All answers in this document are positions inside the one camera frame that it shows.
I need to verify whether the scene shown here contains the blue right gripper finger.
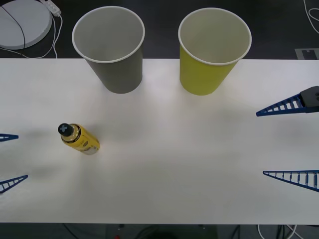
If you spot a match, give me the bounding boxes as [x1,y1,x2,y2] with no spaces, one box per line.
[263,170,319,193]
[256,86,319,118]

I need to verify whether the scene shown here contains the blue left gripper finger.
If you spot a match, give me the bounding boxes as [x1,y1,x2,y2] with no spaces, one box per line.
[0,133,19,142]
[0,175,28,195]

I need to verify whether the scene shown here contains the yellow bottle with black cap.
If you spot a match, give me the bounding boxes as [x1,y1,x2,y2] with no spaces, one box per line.
[57,122,100,156]

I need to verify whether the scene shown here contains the yellow-green plastic waste bin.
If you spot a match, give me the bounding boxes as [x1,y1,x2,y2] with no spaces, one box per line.
[177,7,252,96]

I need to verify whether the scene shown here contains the round pale grey floor disc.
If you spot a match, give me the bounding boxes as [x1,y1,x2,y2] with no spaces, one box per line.
[0,0,53,50]

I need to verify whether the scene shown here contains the grey plastic waste bin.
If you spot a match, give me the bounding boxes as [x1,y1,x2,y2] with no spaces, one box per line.
[71,5,146,95]

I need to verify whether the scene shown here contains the white power strip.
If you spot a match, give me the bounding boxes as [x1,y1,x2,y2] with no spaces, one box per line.
[39,0,62,16]

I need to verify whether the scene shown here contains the white cable under table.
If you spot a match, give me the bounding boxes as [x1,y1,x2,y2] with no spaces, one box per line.
[257,224,300,239]

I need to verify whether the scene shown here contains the white looped cable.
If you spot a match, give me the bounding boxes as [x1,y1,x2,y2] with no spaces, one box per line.
[303,0,319,34]

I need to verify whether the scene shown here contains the white power strip cable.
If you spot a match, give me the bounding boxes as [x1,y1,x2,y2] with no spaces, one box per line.
[0,13,63,59]

